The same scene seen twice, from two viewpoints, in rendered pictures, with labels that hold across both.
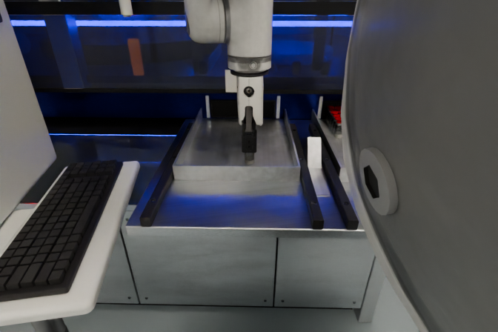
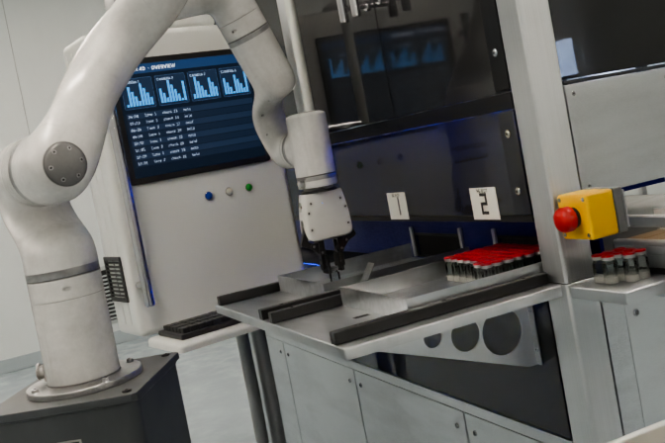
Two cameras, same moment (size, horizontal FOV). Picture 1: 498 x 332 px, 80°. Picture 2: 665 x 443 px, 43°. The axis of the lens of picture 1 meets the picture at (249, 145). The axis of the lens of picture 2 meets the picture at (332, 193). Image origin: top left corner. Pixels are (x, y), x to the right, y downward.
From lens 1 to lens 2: 1.63 m
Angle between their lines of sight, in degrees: 67
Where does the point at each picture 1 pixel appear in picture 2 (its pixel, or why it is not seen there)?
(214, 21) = (277, 152)
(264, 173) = (310, 289)
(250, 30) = (294, 156)
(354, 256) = not seen: outside the picture
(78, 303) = (178, 344)
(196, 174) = (286, 286)
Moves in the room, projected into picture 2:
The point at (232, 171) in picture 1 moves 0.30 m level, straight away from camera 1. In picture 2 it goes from (298, 285) to (415, 253)
